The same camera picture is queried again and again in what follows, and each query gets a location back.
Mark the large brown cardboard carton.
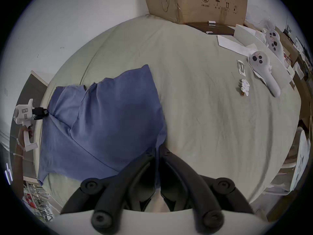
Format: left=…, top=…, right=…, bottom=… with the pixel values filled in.
left=140, top=0, right=248, bottom=25

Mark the pile of brown cartons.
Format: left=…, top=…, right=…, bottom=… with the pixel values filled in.
left=279, top=27, right=313, bottom=112

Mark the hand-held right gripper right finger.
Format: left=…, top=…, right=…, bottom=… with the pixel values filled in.
left=159, top=146, right=255, bottom=232

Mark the bed with pale green sheet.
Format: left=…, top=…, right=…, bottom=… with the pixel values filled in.
left=41, top=14, right=302, bottom=206

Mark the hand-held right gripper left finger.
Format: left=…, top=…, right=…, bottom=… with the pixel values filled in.
left=61, top=149, right=157, bottom=229

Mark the white hand controller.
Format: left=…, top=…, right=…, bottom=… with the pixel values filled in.
left=265, top=28, right=285, bottom=59
left=249, top=51, right=282, bottom=97

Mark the dark flat board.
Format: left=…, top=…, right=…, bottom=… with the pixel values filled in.
left=185, top=22, right=242, bottom=36

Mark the blue shirt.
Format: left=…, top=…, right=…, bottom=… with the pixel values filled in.
left=37, top=64, right=168, bottom=188

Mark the small white flat packet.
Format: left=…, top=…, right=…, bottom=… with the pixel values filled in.
left=236, top=60, right=246, bottom=77

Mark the small white ridged clip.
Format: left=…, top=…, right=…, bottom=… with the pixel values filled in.
left=238, top=79, right=250, bottom=97

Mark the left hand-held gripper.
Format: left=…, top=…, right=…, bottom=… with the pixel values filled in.
left=14, top=99, right=49, bottom=153

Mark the person's left hand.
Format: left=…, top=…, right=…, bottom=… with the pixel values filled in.
left=17, top=126, right=34, bottom=148

